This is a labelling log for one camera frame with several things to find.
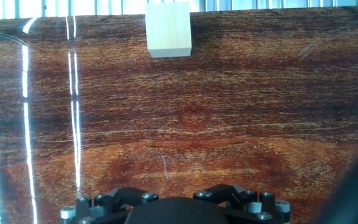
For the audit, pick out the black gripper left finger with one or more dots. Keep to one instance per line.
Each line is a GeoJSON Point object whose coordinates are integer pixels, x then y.
{"type": "Point", "coordinates": [104, 205]}

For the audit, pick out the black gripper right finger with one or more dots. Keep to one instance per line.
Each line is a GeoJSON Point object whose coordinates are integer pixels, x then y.
{"type": "Point", "coordinates": [238, 196]}

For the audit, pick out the small light wooden block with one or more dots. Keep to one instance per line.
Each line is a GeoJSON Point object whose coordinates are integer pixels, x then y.
{"type": "Point", "coordinates": [168, 29]}

